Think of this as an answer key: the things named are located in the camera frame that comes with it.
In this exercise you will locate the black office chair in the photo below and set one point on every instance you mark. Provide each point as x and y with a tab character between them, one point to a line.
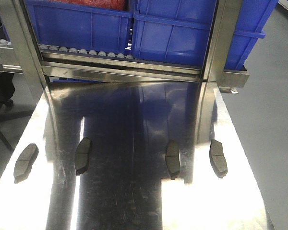
7	90

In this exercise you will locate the left blue plastic crate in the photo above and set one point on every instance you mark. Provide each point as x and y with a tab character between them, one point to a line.
78	26

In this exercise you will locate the grey brake pad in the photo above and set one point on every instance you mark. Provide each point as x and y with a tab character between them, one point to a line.
217	159
25	162
82	154
172	159

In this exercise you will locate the stainless steel rack frame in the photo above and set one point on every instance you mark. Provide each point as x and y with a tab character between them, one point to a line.
24	56

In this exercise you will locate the white roller conveyor track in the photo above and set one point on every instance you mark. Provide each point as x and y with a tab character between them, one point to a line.
84	51

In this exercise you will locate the blue plastic crate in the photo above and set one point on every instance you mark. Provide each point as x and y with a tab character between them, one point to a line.
177	31
78	26

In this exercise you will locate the right blue plastic crate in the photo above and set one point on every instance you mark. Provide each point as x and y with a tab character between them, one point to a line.
177	31

